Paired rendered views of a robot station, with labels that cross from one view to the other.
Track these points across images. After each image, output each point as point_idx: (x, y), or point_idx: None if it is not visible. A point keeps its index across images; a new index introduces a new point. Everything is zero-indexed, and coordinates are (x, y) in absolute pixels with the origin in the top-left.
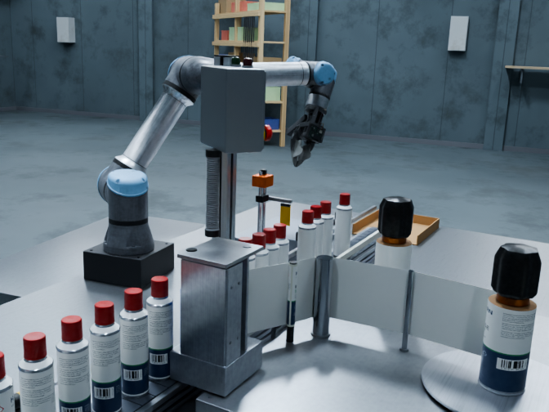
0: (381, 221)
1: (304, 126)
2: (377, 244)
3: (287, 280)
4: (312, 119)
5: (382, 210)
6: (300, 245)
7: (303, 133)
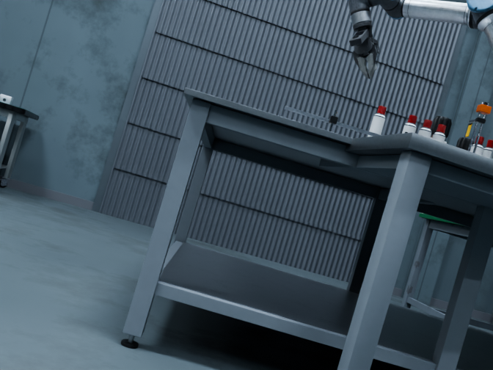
0: (447, 130)
1: (375, 43)
2: (444, 142)
3: None
4: (371, 37)
5: (450, 125)
6: None
7: (378, 51)
